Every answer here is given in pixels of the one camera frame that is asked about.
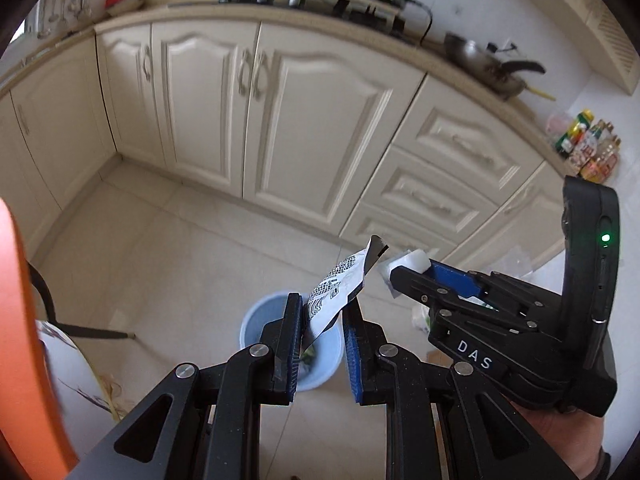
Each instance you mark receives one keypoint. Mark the orange round table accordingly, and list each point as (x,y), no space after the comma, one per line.
(20,335)

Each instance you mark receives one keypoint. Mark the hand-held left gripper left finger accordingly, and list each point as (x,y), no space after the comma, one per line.
(295,332)

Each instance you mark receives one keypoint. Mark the person's right hand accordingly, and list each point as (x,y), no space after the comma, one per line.
(570,440)

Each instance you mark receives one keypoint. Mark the yellow chopsticks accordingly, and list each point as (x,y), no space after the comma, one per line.
(540,94)

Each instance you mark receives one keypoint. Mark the person's right forearm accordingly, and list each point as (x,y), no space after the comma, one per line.
(600,467)

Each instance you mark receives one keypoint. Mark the cream kitchen base cabinets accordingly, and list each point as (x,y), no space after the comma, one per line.
(320,125)

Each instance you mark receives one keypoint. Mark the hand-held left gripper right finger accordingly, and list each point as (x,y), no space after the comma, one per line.
(351,360)

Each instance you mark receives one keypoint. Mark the light blue plastic bin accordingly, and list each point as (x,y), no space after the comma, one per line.
(260,317)

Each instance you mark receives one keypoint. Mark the white rounded printed object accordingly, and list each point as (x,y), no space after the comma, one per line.
(65,385)

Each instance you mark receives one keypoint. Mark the heap of discarded wrappers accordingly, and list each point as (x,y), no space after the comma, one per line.
(307,355)

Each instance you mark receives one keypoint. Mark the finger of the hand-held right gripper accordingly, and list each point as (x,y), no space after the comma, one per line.
(415,285)
(455,277)

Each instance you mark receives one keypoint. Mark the black gas stove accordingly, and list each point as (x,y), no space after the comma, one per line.
(350,10)

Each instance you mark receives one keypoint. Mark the black metal table leg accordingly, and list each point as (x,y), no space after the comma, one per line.
(75,330)

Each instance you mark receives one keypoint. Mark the silver printed foil wrapper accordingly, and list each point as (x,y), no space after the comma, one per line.
(340,280)

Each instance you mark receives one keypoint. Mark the cluster of condiment bottles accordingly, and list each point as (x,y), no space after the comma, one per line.
(590,145)

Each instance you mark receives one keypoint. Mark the row of hanging utensils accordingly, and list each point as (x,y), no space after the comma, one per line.
(65,0)

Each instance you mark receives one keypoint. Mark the white bag green mark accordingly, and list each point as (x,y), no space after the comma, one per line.
(421,317)

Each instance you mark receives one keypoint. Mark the white tissue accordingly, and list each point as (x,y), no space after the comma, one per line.
(410,260)

